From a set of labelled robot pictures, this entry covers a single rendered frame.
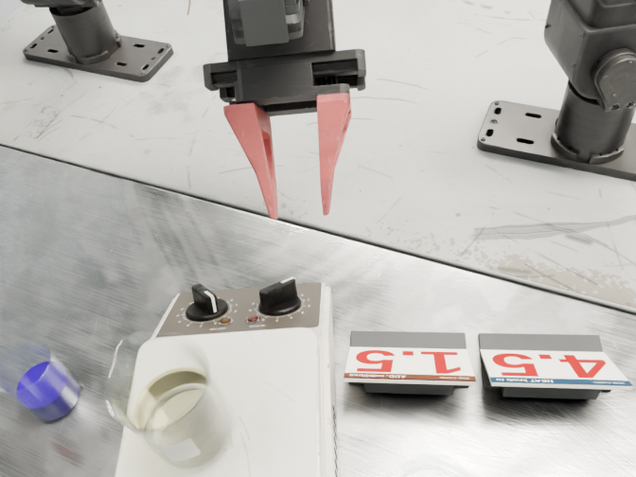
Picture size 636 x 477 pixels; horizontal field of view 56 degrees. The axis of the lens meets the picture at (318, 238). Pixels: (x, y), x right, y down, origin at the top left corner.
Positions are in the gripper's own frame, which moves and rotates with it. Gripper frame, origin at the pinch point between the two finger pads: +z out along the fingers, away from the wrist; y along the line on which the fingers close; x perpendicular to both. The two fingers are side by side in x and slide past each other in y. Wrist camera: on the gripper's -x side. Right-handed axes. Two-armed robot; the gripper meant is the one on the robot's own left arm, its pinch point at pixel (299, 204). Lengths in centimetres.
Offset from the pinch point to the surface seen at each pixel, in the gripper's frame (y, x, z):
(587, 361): 19.5, 3.7, 12.8
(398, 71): 9.7, 30.5, -14.8
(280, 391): -1.6, -4.5, 11.3
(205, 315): -7.8, 2.8, 7.5
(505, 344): 14.4, 6.2, 11.9
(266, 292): -3.2, 2.7, 6.1
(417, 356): 7.5, 4.5, 11.9
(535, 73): 24.5, 28.7, -12.8
